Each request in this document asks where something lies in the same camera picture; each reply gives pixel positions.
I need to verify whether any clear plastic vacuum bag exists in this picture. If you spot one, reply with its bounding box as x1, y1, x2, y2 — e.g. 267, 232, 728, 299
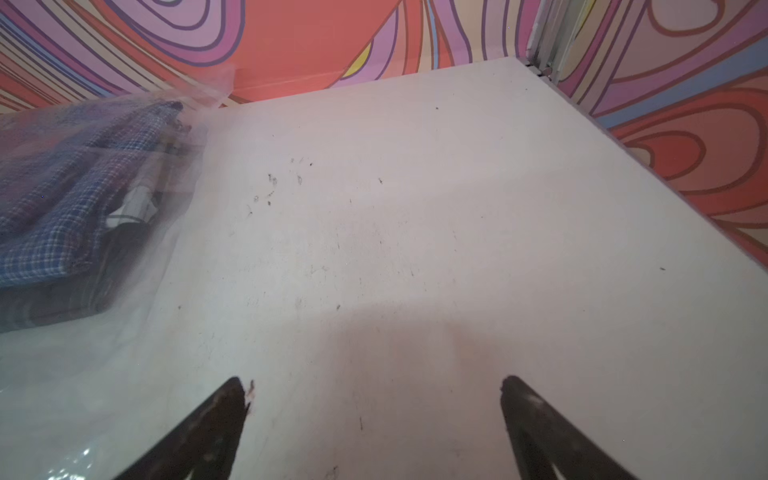
1, 67, 235, 479

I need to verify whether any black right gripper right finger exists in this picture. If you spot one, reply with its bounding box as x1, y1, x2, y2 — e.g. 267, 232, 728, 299
500, 376, 635, 479

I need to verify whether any blue checked shirt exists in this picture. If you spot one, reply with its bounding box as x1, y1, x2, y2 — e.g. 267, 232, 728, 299
1, 101, 183, 287

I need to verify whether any grey plaid shirt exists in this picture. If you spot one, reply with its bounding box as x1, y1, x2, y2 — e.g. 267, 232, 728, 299
1, 141, 184, 333

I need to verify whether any aluminium frame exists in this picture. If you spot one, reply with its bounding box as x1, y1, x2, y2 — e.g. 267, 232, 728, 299
525, 0, 594, 85

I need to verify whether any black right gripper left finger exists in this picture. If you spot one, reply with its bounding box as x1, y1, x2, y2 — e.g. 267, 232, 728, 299
118, 377, 249, 480

